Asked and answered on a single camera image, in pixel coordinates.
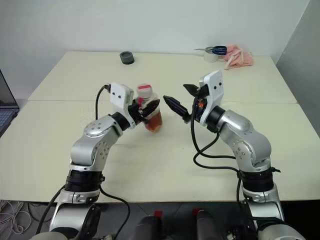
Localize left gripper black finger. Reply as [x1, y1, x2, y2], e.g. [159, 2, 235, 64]
[143, 99, 161, 117]

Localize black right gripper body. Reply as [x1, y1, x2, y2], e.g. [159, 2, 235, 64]
[191, 84, 210, 123]

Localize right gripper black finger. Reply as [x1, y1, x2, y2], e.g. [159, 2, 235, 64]
[162, 94, 190, 124]
[183, 83, 201, 97]

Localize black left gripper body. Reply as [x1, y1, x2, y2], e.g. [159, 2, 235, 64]
[127, 102, 149, 125]

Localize clear bottle with amber drink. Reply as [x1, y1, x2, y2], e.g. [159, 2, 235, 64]
[136, 83, 165, 133]

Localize white bottle cap red stripe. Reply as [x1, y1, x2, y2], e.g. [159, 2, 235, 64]
[136, 83, 154, 99]

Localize white tape roll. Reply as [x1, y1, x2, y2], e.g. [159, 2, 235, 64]
[203, 48, 223, 63]

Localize dark rounded shape red tab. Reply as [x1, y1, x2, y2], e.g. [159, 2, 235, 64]
[192, 208, 216, 240]
[134, 211, 164, 240]

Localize dark laptop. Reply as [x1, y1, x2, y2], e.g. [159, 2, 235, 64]
[0, 68, 20, 137]

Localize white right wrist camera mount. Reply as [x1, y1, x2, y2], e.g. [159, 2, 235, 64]
[198, 69, 225, 126]

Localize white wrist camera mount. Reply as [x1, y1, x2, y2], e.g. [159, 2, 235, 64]
[109, 82, 137, 130]
[198, 69, 225, 126]

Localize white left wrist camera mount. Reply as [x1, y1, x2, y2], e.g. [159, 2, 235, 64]
[109, 82, 137, 130]

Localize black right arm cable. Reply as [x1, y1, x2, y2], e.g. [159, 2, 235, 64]
[189, 98, 258, 231]

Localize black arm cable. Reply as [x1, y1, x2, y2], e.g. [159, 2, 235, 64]
[189, 98, 258, 231]
[36, 84, 131, 240]

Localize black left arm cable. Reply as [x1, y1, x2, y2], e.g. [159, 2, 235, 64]
[36, 84, 131, 240]

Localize blue handled scissors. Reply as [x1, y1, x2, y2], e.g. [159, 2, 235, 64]
[193, 45, 228, 55]

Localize white floor cables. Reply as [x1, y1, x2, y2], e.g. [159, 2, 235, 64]
[0, 199, 32, 235]

